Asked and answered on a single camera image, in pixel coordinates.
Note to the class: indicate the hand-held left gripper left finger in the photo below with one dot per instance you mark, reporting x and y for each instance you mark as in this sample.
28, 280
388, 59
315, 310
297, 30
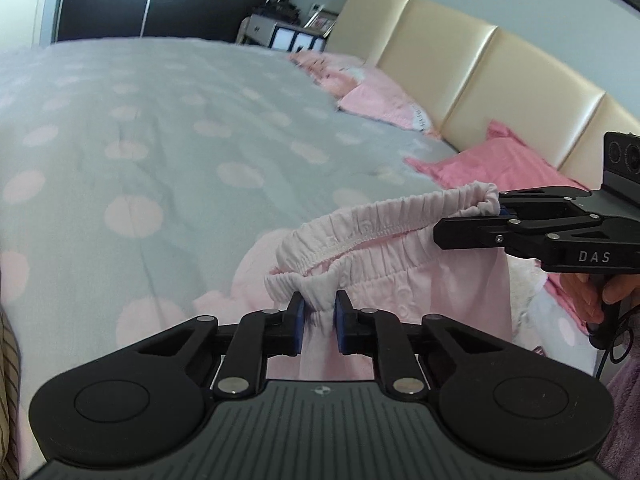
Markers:
299, 325

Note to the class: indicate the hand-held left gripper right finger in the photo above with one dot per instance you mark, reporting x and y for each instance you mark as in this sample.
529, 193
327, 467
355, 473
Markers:
342, 325

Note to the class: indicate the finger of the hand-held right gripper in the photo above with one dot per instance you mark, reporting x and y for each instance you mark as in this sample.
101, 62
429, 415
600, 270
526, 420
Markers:
540, 197
475, 235

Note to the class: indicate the light pink pants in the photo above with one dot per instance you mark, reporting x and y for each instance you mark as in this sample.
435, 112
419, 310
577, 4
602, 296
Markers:
400, 280

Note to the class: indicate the person's right hand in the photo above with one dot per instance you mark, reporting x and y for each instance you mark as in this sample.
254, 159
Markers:
580, 295

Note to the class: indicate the dark pink pillow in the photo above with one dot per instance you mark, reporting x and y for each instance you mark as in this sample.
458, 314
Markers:
500, 160

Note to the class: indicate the white fluffy cloth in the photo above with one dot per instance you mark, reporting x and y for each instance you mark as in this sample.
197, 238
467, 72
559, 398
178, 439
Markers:
530, 305

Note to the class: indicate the light pink pillow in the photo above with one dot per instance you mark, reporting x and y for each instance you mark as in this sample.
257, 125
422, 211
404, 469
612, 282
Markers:
385, 100

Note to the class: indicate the cream padded headboard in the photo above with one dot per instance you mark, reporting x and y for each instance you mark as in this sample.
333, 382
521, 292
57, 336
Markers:
450, 60

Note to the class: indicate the purple fuzzy clothing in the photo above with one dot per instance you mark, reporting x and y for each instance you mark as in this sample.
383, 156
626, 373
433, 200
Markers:
622, 425

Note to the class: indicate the pink printed pillow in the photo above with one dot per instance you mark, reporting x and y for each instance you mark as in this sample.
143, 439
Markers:
325, 70

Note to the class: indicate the grey polka dot blanket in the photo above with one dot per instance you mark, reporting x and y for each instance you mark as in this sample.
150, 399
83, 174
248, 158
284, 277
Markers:
150, 135

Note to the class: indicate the white nightstand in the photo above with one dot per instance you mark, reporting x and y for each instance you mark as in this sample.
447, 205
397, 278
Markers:
280, 35

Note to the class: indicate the beige striped cloth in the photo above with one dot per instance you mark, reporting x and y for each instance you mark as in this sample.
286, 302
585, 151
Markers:
7, 390

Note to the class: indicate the picture frame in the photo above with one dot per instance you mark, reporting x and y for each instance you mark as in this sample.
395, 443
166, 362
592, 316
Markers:
322, 21

